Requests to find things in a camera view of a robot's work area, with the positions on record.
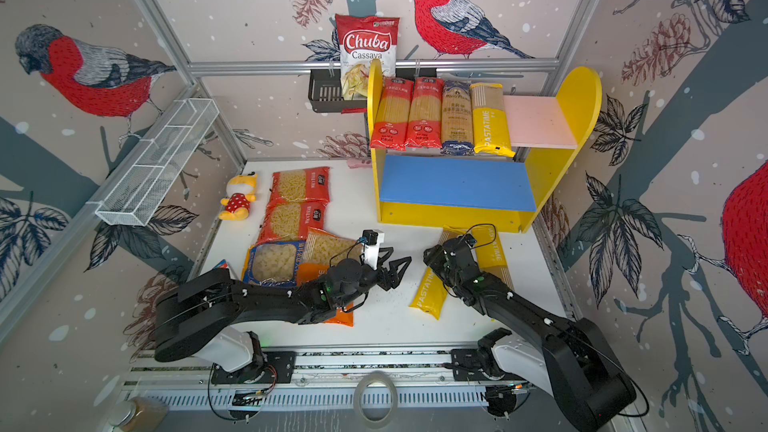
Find white mesh wall shelf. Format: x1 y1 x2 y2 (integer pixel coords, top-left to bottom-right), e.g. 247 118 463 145
95 98 219 226

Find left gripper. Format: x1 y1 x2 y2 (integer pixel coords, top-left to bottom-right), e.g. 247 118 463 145
337 246 412 309

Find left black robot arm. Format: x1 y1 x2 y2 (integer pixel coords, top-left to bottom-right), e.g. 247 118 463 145
154 247 412 363

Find red macaroni bag far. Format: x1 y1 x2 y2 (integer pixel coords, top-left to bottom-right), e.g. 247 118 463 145
268 167 330 205

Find yellow plush toy red dress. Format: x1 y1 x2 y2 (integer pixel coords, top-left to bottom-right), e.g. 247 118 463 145
218 172 258 221

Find yellow Pastatime spaghetti bag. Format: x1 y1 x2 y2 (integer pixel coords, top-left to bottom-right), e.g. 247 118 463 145
408 227 463 320
470 83 515 158
470 224 514 289

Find red macaroni bag near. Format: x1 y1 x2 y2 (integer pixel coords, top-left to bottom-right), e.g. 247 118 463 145
256 201 327 245

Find red Chuba cassava chips bag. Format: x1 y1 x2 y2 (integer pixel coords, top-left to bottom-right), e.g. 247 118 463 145
335 14 400 100

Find clear tape roll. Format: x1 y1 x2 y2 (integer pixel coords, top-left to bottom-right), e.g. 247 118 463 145
352 370 400 430

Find orange Pastatime macaroni bag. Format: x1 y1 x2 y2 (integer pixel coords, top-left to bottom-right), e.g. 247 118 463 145
295 227 366 328

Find red macaroni bag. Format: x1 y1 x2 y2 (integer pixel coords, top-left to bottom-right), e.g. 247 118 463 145
268 167 330 205
256 201 327 245

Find blue macaroni bag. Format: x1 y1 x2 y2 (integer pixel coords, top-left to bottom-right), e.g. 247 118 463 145
242 241 305 287

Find dark blue spaghetti bag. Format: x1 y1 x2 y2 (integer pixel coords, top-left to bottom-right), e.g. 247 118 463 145
441 80 474 156

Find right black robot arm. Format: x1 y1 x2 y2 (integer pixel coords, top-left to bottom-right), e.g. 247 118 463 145
424 236 637 431

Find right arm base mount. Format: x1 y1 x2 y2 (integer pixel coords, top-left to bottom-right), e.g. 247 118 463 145
442 328 543 382

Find glass jar with lid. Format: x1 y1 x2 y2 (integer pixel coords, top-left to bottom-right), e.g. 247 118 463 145
107 397 168 432

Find yellow shelf pink blue boards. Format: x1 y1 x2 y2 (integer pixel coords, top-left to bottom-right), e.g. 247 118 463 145
371 67 603 233

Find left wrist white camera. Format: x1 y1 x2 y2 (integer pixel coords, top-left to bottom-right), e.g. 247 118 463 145
360 229 385 270

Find black wire wall basket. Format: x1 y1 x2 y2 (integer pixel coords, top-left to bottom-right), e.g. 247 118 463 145
308 67 437 114

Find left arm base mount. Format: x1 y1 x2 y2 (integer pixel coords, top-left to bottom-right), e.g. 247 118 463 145
210 332 297 385

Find red spaghetti bag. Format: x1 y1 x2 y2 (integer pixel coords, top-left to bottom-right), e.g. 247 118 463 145
405 77 444 148
370 78 414 151

